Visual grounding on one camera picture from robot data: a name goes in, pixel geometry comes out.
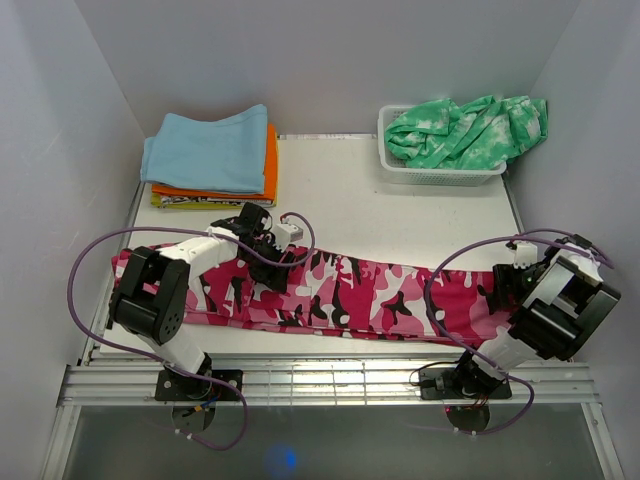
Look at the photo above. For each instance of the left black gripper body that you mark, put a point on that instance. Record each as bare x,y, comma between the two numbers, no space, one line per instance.
269,251

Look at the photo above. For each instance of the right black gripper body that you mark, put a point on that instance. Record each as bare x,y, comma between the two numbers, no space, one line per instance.
520,279

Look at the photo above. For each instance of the pink camouflage trousers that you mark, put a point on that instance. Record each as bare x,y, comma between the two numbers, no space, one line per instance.
342,296

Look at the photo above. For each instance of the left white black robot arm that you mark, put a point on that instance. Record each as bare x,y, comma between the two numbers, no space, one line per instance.
151,296

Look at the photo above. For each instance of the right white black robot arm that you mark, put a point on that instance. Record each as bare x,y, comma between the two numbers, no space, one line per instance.
554,307

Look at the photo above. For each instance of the orange folded trousers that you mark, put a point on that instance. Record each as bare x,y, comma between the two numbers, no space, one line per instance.
270,174

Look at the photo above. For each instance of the light blue folded trousers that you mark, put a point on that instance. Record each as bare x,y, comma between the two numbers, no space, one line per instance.
225,156

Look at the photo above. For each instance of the yellow patterned folded trousers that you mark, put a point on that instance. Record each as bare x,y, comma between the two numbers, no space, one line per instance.
204,203

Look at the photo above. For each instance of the green tie-dye trousers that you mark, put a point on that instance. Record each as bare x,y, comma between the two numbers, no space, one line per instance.
479,135

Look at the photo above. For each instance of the white plastic basket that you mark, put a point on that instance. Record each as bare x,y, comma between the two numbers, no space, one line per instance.
397,172

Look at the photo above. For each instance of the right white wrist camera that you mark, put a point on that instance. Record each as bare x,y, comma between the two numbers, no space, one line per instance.
525,254

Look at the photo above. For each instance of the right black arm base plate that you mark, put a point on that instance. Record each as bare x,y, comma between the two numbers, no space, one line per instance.
449,383

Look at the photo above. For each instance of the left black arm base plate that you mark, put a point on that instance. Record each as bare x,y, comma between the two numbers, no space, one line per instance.
172,387

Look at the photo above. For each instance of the aluminium frame rail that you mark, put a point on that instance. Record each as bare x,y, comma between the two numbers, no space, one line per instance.
310,382

